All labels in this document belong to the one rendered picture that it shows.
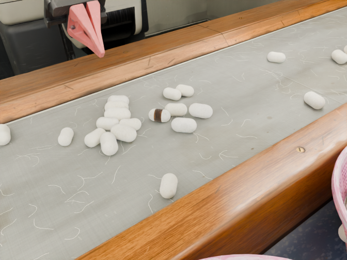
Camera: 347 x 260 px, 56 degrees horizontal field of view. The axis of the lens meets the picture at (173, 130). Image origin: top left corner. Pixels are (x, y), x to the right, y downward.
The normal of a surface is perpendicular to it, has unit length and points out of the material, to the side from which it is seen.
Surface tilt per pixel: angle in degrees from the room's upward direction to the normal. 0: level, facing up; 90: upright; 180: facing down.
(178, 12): 89
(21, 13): 90
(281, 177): 0
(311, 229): 0
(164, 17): 89
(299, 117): 0
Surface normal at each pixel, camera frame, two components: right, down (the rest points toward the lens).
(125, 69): 0.37, -0.27
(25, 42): 0.55, 0.45
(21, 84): -0.06, -0.82
